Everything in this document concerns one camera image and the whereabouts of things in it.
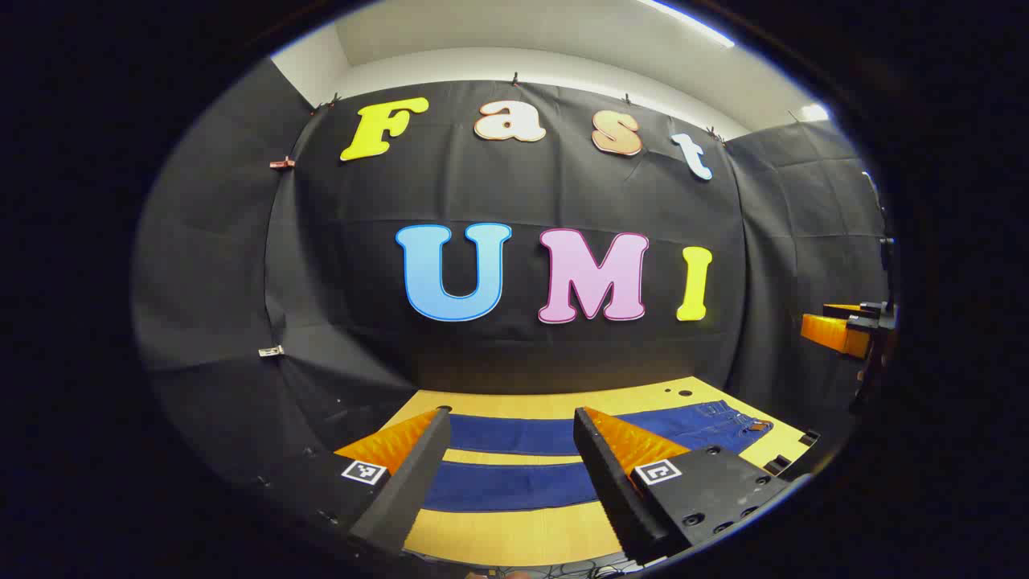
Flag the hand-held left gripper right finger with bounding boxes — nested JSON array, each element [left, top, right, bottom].
[[572, 407, 795, 565]]

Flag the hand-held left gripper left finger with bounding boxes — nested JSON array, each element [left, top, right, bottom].
[[253, 407, 453, 557]]

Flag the blue jeans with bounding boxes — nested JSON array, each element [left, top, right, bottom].
[[422, 400, 774, 513]]

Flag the black backdrop cloth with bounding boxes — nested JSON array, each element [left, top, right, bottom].
[[133, 58, 893, 515]]

